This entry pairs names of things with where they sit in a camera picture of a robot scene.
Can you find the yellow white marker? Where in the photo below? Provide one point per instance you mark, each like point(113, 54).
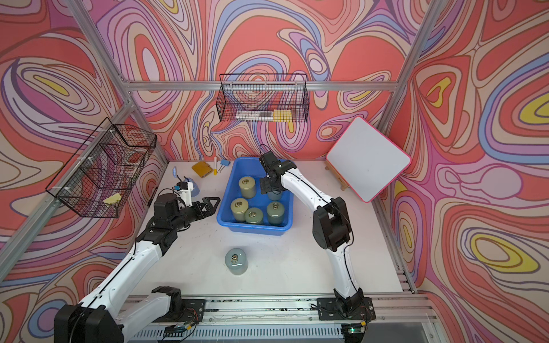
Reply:
point(215, 166)

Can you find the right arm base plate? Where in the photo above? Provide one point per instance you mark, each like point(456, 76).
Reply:
point(332, 309)

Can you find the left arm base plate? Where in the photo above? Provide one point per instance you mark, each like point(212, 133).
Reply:
point(186, 311)

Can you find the yellow sponge in basket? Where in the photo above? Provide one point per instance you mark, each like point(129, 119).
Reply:
point(113, 200)

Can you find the blue plastic basket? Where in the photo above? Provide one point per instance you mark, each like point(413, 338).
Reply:
point(251, 167)

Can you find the yellow square pad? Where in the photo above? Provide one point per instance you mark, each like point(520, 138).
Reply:
point(202, 169)

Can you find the aluminium rail base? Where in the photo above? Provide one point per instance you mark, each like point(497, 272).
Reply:
point(401, 317)

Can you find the black wire basket back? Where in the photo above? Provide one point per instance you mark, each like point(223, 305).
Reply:
point(263, 92)

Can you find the wooden easel stand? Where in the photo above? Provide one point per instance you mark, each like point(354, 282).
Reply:
point(343, 184)

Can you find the clear tube in basket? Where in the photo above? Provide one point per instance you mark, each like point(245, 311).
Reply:
point(250, 115)

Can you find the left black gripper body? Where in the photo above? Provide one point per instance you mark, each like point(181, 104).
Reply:
point(192, 214)

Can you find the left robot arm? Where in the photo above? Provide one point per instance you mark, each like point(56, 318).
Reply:
point(99, 316)

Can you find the green tea canister front-middle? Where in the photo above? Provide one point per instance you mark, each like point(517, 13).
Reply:
point(254, 215)

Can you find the black wire basket left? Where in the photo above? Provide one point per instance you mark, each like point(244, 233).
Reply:
point(111, 160)

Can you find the green tea canister front-right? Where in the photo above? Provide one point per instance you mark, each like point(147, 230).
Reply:
point(275, 213)

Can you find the yellow-green tea canister back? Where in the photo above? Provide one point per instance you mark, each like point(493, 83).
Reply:
point(247, 187)

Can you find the yellow-green tea canister front-left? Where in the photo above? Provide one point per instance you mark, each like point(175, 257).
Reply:
point(239, 208)

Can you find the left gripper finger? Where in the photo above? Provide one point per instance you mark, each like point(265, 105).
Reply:
point(210, 208)
point(211, 200)

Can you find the black wire basket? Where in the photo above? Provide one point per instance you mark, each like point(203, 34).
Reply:
point(263, 92)
point(111, 160)

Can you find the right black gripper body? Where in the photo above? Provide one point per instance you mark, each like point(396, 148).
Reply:
point(266, 183)

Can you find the blue bottle with brush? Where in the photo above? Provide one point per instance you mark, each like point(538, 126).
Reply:
point(196, 190)

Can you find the yellow-green tea canister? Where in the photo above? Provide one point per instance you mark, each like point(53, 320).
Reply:
point(239, 208)
point(247, 187)

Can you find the yellow sticky notes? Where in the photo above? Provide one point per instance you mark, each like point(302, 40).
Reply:
point(282, 115)

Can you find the blue binder clip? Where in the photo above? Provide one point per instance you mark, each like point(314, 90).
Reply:
point(224, 163)

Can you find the white board pink frame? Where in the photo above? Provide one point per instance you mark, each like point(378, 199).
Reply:
point(366, 159)

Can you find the green circuit board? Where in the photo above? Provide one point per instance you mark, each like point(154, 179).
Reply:
point(178, 331)

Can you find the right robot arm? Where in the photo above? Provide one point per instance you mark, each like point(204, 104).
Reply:
point(332, 229)

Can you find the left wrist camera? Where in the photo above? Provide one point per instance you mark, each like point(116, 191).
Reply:
point(184, 191)

